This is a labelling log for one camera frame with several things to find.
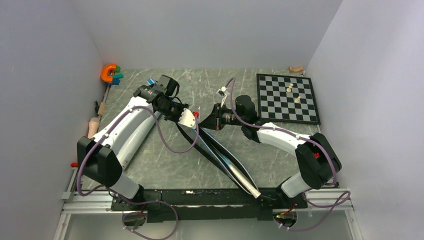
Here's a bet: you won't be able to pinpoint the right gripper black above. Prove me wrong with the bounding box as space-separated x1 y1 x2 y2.
198 103 246 131

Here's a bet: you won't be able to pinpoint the aluminium frame rail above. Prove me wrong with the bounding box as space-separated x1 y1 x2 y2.
54 168 363 240

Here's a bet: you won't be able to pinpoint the orange letter C toy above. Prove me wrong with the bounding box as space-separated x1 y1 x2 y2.
100 63 117 84

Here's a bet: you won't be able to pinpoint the beige chess pawn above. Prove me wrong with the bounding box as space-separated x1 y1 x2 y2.
286 83 294 93
294 96 301 104

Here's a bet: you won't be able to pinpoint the wooden handled tool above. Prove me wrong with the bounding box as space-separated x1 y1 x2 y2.
94 85 111 118

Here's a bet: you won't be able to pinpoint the beige chess pawn front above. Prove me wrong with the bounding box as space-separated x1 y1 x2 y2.
294 96 301 104

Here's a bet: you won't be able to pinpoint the green teal toy blocks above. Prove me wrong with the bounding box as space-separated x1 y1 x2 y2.
106 65 124 86

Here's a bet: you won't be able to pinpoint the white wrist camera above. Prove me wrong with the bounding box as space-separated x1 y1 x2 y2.
177 108 199 129
216 86 230 107

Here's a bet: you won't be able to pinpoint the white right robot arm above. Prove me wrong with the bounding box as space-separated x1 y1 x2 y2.
201 95 342 208

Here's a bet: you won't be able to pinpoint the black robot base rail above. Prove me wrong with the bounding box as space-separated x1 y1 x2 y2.
110 187 308 223

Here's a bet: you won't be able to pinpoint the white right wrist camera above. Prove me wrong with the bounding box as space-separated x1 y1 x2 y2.
216 86 230 107

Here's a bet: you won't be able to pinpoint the wooden arch block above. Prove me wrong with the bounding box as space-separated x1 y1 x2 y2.
288 66 304 73

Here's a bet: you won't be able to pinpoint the blue badminton racket front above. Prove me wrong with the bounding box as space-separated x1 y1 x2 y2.
224 160 261 199

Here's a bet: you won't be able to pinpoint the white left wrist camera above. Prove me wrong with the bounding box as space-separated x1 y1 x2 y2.
177 108 199 129

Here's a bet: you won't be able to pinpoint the beige toy microphone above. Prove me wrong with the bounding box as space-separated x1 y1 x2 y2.
87 117 100 139

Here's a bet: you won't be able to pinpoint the black white chessboard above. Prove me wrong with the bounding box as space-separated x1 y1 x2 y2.
256 73 321 125

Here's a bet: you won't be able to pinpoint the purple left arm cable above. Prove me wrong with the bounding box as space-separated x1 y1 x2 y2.
76 105 200 240

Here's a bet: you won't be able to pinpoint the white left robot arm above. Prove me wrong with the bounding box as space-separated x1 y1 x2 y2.
76 74 200 210

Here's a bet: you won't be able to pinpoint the beige chess pawn rear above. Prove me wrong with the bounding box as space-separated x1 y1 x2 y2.
286 83 294 93

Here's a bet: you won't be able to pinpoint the blue racket carry bag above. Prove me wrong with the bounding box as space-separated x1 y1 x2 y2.
177 125 260 195

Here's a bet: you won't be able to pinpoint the white shuttlecock tube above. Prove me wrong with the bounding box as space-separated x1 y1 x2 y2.
117 116 156 170

